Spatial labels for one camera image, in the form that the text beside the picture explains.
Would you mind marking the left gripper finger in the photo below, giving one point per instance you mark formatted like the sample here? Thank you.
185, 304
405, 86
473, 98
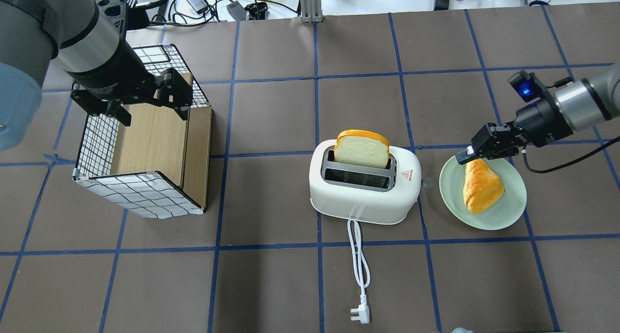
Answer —
181, 107
115, 109

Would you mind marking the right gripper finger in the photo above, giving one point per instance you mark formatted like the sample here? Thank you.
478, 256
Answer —
466, 156

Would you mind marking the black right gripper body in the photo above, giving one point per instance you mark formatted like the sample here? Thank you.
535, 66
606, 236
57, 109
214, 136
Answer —
537, 119

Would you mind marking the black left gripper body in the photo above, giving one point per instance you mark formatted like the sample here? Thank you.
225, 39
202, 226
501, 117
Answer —
117, 75

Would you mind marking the white toaster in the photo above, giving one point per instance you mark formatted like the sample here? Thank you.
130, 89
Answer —
368, 194

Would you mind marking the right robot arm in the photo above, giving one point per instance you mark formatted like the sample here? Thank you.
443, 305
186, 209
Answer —
595, 97

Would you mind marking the bread slice in toaster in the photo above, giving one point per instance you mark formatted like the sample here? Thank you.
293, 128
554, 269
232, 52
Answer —
362, 148

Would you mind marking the yellow bread wedge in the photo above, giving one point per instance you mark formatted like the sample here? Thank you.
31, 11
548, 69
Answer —
482, 187

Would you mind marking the light green plate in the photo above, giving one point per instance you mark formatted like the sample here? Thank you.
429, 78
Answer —
502, 214

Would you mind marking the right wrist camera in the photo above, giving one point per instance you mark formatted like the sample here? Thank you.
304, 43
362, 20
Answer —
528, 86

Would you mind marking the wire basket with wood shelf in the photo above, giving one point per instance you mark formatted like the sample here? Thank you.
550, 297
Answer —
158, 166

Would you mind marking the aluminium frame post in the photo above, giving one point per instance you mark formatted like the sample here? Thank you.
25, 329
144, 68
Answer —
311, 11

